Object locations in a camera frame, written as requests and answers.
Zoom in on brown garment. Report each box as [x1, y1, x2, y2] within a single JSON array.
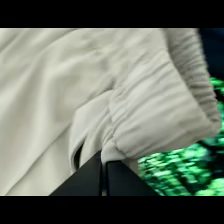
[[0, 28, 222, 197]]

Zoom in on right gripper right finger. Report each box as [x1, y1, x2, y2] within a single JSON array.
[[105, 159, 160, 197]]

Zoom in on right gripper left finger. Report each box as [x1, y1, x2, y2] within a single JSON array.
[[49, 150, 103, 197]]

